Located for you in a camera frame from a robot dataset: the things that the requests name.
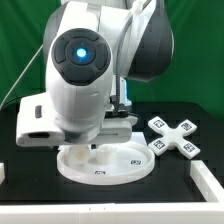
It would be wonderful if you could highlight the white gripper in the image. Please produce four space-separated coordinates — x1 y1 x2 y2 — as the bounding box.
16 93 132 147

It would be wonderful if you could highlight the white round table top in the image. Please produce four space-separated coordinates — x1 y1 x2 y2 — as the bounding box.
57 142 155 185

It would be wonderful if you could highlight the white cross-shaped table base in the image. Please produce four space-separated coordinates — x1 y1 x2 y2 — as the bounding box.
148 117 200 159

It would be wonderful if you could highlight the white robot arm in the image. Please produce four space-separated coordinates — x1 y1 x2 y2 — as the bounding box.
16 0 174 147

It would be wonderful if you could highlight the white left border block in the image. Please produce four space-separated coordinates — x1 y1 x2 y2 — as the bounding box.
0 163 5 185

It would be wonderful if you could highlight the white marker sheet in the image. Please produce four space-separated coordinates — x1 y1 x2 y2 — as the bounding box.
131 132 147 146

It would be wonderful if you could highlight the black cable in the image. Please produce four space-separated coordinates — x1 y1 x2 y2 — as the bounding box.
0 96 22 111

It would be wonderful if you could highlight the grey cable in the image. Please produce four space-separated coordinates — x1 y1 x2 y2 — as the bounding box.
0 45 45 111

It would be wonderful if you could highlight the white front border rail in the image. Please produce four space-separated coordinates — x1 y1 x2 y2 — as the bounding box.
0 202 224 224

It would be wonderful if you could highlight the white border rail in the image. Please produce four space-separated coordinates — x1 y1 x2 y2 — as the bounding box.
0 202 224 224
190 160 224 203

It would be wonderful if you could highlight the white right border rail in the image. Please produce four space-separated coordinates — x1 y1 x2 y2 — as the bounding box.
190 160 224 203

